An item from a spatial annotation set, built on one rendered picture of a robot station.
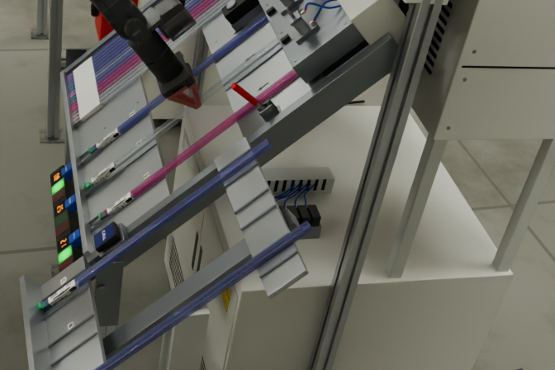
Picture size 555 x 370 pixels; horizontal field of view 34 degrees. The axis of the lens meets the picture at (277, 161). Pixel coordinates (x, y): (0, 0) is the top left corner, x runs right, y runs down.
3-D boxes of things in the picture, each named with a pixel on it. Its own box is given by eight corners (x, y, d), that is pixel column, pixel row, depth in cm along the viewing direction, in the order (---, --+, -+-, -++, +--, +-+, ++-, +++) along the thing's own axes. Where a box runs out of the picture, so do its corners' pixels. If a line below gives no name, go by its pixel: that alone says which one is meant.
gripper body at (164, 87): (184, 56, 181) (163, 30, 176) (194, 83, 173) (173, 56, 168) (158, 73, 182) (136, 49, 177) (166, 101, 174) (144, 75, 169)
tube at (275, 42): (87, 191, 187) (84, 187, 187) (87, 187, 188) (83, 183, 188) (282, 43, 178) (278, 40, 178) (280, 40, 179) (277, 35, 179)
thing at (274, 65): (260, 158, 170) (244, 143, 167) (196, -4, 220) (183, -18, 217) (404, 53, 164) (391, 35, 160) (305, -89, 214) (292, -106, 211)
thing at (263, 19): (92, 155, 196) (88, 152, 195) (92, 152, 197) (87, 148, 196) (277, 13, 186) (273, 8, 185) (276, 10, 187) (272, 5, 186)
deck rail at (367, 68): (109, 278, 176) (87, 263, 172) (107, 272, 178) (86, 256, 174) (408, 59, 162) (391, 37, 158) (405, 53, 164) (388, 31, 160)
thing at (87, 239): (107, 272, 178) (82, 253, 173) (79, 90, 228) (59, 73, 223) (112, 268, 177) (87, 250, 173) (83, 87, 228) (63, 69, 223)
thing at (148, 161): (103, 262, 176) (92, 253, 174) (76, 81, 226) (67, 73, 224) (178, 206, 172) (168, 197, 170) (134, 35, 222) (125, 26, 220)
